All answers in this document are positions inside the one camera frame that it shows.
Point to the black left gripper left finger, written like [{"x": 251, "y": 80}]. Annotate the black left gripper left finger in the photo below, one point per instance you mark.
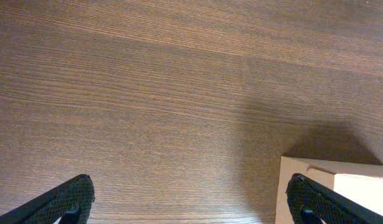
[{"x": 69, "y": 202}]

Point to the brown cardboard box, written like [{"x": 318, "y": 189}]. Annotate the brown cardboard box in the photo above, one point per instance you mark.
[{"x": 361, "y": 183}]

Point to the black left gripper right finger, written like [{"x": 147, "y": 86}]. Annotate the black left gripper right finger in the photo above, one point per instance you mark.
[{"x": 310, "y": 202}]

